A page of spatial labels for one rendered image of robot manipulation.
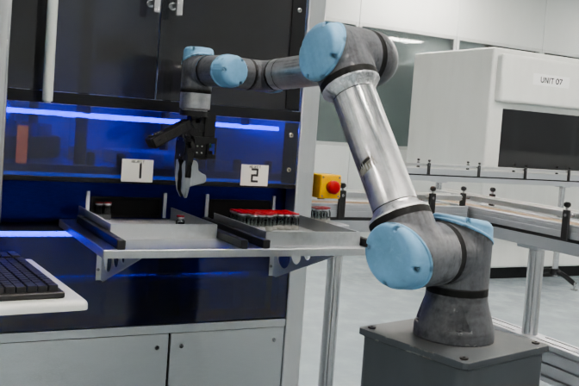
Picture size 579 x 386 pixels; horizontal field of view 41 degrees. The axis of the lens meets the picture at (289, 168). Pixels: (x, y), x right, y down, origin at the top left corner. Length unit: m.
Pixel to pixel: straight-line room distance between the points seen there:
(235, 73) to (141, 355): 0.83
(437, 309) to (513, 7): 7.73
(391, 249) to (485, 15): 7.53
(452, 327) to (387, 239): 0.23
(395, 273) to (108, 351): 1.03
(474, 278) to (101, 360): 1.09
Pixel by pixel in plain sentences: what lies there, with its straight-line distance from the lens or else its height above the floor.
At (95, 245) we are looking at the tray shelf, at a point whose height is 0.88.
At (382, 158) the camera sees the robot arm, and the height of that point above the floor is 1.12.
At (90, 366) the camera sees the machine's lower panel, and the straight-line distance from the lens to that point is 2.17.
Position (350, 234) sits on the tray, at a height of 0.91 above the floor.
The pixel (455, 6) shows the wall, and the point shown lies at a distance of 8.55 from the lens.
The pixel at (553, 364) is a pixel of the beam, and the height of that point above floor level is 0.49.
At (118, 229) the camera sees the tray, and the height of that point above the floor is 0.90.
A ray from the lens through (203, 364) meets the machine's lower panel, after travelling 2.27.
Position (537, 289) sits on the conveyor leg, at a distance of 2.66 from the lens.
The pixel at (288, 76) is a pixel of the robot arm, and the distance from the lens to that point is 1.80.
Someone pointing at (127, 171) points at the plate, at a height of 1.02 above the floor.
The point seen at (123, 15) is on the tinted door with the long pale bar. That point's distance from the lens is 2.10.
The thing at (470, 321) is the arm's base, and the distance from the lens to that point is 1.48.
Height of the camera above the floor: 1.16
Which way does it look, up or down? 3 degrees down
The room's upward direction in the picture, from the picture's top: 4 degrees clockwise
